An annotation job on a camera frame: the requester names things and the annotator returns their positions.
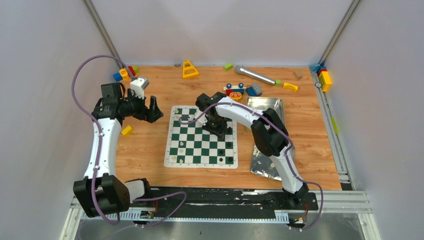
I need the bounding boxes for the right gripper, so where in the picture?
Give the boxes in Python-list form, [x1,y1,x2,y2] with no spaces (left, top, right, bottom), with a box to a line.
[203,115,228,140]

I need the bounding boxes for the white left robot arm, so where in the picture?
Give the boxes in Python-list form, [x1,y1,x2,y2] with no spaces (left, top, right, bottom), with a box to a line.
[73,78,164,218]

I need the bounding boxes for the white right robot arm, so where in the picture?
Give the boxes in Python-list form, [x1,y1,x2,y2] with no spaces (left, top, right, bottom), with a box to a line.
[195,92,309,209]

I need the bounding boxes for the green white chess mat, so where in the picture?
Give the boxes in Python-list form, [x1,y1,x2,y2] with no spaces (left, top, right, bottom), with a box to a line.
[163,105,239,169]

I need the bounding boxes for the metal tin with black pieces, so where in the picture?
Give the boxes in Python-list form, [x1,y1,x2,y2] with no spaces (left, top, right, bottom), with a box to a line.
[246,96,286,124]

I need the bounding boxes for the small yellow block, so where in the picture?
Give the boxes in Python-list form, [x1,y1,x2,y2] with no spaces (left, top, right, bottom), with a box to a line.
[121,125,134,137]

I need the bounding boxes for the toy block car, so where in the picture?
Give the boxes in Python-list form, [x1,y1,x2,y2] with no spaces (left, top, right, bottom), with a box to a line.
[223,82,247,102]

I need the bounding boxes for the colourful cylinder block row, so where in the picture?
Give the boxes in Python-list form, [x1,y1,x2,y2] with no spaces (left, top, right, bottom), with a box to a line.
[112,65,139,82]

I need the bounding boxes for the grey blue brick stack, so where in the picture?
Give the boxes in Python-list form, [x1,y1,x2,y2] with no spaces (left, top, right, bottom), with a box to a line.
[246,83,263,97]

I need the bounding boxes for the silver microphone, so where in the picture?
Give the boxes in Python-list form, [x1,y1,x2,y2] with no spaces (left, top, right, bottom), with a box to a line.
[235,65,276,86]

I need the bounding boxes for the metal tin lid tray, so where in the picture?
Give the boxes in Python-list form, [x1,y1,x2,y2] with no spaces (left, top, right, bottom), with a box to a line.
[250,145,281,181]

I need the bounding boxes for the yellow arch block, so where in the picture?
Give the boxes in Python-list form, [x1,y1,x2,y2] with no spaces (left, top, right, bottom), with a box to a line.
[282,82,299,93]

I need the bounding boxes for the tan wooden block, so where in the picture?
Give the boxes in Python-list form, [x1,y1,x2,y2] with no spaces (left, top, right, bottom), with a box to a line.
[293,71,303,80]

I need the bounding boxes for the yellow red blue brick tower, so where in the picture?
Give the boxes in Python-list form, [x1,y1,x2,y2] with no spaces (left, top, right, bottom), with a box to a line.
[317,66,332,92]

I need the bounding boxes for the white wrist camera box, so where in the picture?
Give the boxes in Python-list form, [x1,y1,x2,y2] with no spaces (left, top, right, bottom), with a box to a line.
[129,77,150,99]

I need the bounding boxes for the yellow triangular frame block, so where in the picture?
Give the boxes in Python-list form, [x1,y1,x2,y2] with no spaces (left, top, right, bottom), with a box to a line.
[182,60,200,79]

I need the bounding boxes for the green block near wall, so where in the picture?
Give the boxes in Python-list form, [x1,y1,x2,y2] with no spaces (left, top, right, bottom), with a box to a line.
[223,62,234,71]

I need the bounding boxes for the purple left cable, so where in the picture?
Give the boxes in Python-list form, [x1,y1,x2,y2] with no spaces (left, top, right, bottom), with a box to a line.
[71,54,188,238]

